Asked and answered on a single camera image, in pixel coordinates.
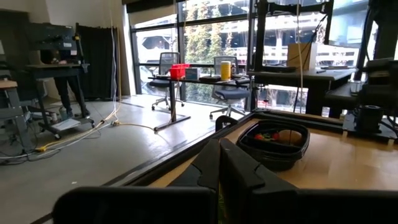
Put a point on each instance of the tan round produce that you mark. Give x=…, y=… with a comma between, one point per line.
x=284, y=137

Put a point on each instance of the red plastic bin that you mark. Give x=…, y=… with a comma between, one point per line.
x=178, y=72

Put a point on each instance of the heavy black desk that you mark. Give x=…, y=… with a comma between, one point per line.
x=317, y=90

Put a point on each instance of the wooden workbench grey legs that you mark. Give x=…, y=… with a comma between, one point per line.
x=12, y=102

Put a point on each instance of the thin black office desk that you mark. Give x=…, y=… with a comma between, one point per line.
x=217, y=82

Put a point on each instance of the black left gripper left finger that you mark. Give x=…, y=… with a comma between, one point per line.
x=140, y=205

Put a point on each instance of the cardboard box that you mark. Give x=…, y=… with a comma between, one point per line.
x=300, y=57

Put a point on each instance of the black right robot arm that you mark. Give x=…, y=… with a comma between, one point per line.
x=370, y=118

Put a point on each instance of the black plastic tupperware container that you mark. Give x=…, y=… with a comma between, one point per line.
x=273, y=155

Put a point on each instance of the person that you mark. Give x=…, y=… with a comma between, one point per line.
x=66, y=90

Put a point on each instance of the grey mesh office chair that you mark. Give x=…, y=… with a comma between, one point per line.
x=230, y=93
x=169, y=62

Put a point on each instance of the yellow cylindrical canister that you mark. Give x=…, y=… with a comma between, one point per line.
x=225, y=71

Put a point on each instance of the black standing desk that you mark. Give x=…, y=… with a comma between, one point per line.
x=59, y=71

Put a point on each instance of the black monitor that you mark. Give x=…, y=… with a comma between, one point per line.
x=51, y=37

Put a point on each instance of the black curtain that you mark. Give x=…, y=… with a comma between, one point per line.
x=96, y=62

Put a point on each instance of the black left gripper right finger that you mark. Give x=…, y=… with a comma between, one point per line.
x=280, y=205

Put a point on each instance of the black gantry frame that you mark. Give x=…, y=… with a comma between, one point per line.
x=260, y=37

